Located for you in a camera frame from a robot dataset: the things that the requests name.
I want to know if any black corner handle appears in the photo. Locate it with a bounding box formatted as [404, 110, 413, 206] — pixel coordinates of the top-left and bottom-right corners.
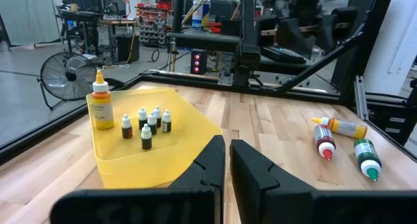
[97, 76, 126, 88]

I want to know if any black aluminium rig frame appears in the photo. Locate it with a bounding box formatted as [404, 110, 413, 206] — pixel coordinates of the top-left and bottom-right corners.
[0, 0, 417, 166]

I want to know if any black floor fan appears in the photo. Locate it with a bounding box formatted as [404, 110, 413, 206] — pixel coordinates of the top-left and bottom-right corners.
[36, 51, 98, 111]

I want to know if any black flat device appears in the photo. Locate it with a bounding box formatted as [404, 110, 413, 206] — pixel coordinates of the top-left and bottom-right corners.
[260, 46, 307, 64]

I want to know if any red parts drawer rack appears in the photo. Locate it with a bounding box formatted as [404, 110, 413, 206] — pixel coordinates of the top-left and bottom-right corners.
[136, 4, 170, 49]

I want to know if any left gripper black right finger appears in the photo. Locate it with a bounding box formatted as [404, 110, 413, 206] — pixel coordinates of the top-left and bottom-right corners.
[229, 139, 417, 224]

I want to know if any black monitor desk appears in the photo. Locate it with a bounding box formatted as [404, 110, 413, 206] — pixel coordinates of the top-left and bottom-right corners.
[55, 9, 105, 57]

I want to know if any silver arm base bracket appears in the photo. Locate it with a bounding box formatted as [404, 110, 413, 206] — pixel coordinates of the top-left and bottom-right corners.
[217, 72, 235, 87]

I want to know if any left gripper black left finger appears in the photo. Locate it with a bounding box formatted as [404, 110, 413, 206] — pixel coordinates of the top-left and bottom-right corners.
[50, 135, 226, 224]

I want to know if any large green food colouring bottle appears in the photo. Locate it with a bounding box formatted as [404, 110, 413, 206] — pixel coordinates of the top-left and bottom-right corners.
[353, 138, 382, 182]

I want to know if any silver aluminium extrusion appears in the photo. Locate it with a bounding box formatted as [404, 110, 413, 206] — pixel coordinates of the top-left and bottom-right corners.
[354, 75, 369, 120]

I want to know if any grey-green curtain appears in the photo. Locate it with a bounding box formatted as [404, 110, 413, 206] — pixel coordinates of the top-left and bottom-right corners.
[0, 0, 61, 46]

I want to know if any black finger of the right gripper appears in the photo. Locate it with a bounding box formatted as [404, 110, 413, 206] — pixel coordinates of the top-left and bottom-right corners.
[316, 30, 339, 54]
[276, 32, 309, 61]

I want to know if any white blue yellow canister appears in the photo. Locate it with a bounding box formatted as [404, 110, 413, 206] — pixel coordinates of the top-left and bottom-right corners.
[192, 0, 211, 29]

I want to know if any wooden top desk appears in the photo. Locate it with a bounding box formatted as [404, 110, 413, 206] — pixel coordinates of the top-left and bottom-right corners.
[97, 18, 137, 62]

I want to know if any large red food colouring bottle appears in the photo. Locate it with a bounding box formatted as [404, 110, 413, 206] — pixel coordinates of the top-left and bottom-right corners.
[313, 124, 337, 161]

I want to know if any large yellow food colouring bottle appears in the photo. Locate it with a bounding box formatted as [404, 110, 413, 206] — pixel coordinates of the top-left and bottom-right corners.
[311, 116, 368, 140]
[91, 69, 115, 130]

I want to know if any black computer tower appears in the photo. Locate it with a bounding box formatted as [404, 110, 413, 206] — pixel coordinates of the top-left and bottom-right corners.
[116, 33, 140, 64]

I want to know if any yellow translucent plastic bin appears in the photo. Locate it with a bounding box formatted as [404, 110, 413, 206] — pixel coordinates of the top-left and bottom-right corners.
[85, 87, 223, 189]

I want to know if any black slotted camera bracket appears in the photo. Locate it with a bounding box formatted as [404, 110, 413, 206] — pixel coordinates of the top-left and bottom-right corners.
[367, 102, 417, 147]

